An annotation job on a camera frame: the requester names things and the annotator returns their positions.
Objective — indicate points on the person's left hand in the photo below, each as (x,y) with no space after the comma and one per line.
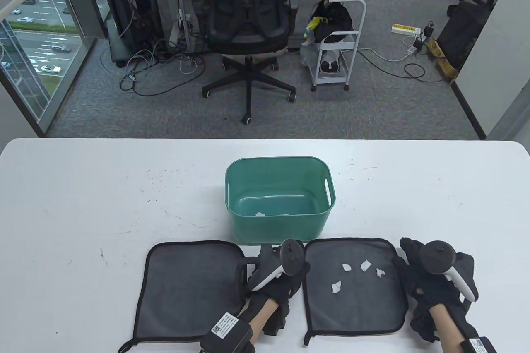
(279,289)

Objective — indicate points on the black plug adapter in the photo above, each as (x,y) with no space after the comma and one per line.
(427,30)

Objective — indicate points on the yellow power strip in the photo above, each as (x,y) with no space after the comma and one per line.
(405,29)

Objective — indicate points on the person's right hand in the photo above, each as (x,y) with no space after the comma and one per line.
(422,286)

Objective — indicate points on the black padded chair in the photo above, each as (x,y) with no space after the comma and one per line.
(463,26)

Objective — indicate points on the glass window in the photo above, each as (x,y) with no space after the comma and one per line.
(37,46)

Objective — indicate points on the black bag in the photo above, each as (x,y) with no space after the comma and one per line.
(333,22)

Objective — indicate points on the grey hand towel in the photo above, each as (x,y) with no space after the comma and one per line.
(356,307)
(186,291)

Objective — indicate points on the black white tracker controller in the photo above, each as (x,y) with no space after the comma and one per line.
(441,260)
(285,264)

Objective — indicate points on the black shoes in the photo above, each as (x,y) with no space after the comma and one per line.
(330,66)

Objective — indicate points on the yellow blue toy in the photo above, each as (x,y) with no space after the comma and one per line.
(312,27)

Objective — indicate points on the black mesh office chair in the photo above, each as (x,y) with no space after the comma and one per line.
(248,13)

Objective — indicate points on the person's left forearm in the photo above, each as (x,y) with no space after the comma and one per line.
(258,318)

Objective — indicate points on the person's right forearm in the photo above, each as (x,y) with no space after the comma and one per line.
(449,328)

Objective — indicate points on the white partition panel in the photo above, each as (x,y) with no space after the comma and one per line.
(497,59)

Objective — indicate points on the cardboard box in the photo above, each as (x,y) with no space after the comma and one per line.
(445,59)

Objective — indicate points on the green plastic bin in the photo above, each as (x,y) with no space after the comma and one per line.
(281,204)

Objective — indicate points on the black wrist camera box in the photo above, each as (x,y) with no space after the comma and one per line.
(227,332)
(478,345)

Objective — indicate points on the black computer tower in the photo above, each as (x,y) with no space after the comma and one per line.
(136,13)

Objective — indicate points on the white plastic bag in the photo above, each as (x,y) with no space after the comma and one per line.
(308,55)

